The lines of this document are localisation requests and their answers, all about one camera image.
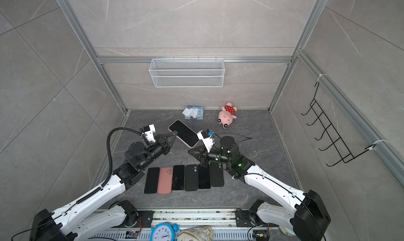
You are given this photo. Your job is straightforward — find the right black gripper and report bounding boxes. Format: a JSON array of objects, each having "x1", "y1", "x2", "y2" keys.
[{"x1": 188, "y1": 144, "x2": 233, "y2": 167}]

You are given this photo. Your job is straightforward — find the small phone pink case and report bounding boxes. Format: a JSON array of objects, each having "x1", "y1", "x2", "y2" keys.
[{"x1": 168, "y1": 120, "x2": 199, "y2": 148}]

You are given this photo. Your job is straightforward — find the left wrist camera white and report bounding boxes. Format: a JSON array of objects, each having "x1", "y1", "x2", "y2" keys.
[{"x1": 141, "y1": 124, "x2": 156, "y2": 145}]

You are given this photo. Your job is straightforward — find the white wire wall basket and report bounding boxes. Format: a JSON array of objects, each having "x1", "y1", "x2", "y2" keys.
[{"x1": 149, "y1": 59, "x2": 225, "y2": 87}]

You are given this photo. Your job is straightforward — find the black phone case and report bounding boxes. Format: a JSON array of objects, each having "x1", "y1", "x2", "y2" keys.
[{"x1": 185, "y1": 165, "x2": 198, "y2": 192}]

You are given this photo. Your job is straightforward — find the black wire hook rack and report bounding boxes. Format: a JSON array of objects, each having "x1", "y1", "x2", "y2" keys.
[{"x1": 301, "y1": 82, "x2": 386, "y2": 167}]

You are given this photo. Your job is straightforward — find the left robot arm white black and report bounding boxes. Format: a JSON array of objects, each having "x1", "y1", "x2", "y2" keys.
[{"x1": 27, "y1": 125, "x2": 177, "y2": 241}]

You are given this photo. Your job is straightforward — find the pink pig plush toy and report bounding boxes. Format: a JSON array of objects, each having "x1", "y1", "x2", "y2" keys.
[{"x1": 217, "y1": 102, "x2": 238, "y2": 129}]

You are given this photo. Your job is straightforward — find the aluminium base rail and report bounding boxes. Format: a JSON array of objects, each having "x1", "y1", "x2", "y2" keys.
[{"x1": 61, "y1": 208, "x2": 326, "y2": 241}]

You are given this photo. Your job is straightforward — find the blue alarm clock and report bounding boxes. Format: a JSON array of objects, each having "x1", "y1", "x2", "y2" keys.
[{"x1": 149, "y1": 223, "x2": 181, "y2": 241}]

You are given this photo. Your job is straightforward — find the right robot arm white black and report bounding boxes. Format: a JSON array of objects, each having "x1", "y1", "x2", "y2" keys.
[{"x1": 188, "y1": 136, "x2": 331, "y2": 241}]

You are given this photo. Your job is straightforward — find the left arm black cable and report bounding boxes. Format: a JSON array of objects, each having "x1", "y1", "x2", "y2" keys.
[{"x1": 100, "y1": 127, "x2": 143, "y2": 188}]

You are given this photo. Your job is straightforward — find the blue tissue packet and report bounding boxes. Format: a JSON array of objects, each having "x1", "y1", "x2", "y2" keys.
[{"x1": 182, "y1": 106, "x2": 204, "y2": 120}]

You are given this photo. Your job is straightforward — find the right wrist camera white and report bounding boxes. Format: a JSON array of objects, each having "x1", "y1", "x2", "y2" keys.
[{"x1": 197, "y1": 129, "x2": 215, "y2": 153}]

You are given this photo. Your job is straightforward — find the black phone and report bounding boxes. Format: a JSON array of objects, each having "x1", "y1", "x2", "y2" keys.
[
  {"x1": 171, "y1": 165, "x2": 185, "y2": 190},
  {"x1": 198, "y1": 165, "x2": 211, "y2": 189}
]

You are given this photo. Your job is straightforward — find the woven basket object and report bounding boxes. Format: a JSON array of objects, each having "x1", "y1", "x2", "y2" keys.
[{"x1": 177, "y1": 226, "x2": 214, "y2": 241}]

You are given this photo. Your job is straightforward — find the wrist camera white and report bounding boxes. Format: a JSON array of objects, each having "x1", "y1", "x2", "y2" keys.
[
  {"x1": 141, "y1": 124, "x2": 156, "y2": 145},
  {"x1": 197, "y1": 129, "x2": 215, "y2": 153}
]

